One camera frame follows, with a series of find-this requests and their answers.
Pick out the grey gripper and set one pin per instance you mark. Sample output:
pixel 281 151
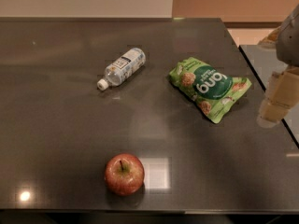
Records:
pixel 290 44

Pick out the red apple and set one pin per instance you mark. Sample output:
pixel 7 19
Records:
pixel 124 174

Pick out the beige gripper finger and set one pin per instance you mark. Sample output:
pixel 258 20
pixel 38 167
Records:
pixel 262 120

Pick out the blue plastic water bottle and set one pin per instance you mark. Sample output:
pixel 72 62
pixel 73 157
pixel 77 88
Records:
pixel 121 69

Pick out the green snack bag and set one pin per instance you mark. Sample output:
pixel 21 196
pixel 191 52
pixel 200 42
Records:
pixel 212 91

